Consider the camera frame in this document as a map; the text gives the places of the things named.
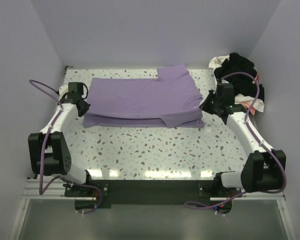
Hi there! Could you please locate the purple t shirt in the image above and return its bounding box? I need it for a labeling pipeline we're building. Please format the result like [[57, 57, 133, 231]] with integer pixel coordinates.
[[83, 64, 204, 129]]

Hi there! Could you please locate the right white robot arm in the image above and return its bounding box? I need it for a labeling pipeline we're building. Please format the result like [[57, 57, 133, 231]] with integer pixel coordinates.
[[200, 83, 287, 197]]

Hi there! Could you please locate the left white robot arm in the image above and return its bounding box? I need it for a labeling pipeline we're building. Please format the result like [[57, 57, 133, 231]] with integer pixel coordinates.
[[28, 80, 94, 196]]

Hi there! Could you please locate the white pink t shirt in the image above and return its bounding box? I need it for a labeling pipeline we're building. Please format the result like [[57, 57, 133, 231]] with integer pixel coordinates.
[[208, 55, 266, 116]]

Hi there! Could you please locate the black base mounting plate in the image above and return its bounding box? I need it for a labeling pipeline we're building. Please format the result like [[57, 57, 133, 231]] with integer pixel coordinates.
[[63, 180, 243, 214]]

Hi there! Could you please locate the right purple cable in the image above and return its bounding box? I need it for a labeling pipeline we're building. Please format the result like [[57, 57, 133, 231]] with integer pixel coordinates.
[[184, 71, 288, 213]]

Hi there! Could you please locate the purple cable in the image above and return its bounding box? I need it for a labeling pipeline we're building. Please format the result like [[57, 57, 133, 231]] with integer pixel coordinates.
[[184, 71, 288, 213], [29, 79, 103, 216]]

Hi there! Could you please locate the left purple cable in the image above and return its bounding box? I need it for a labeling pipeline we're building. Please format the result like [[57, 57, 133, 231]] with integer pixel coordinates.
[[29, 79, 103, 216]]

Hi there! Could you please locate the aluminium frame rail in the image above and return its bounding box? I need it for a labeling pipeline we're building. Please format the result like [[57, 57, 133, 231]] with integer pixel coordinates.
[[21, 179, 287, 201]]

